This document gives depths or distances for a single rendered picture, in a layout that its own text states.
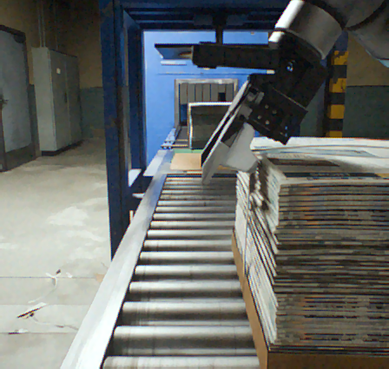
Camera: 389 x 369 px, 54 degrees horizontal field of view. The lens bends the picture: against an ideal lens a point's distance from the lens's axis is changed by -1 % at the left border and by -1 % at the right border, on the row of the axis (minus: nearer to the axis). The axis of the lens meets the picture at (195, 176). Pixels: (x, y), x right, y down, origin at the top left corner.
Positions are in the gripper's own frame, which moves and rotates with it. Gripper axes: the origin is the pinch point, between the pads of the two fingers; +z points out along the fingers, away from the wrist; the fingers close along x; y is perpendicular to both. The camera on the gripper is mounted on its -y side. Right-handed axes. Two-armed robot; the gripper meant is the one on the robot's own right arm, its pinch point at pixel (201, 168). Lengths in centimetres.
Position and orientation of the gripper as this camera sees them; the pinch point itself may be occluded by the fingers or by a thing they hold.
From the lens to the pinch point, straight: 52.8
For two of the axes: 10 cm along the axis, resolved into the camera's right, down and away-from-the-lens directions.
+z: -5.3, 8.3, 1.8
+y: 8.5, 5.2, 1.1
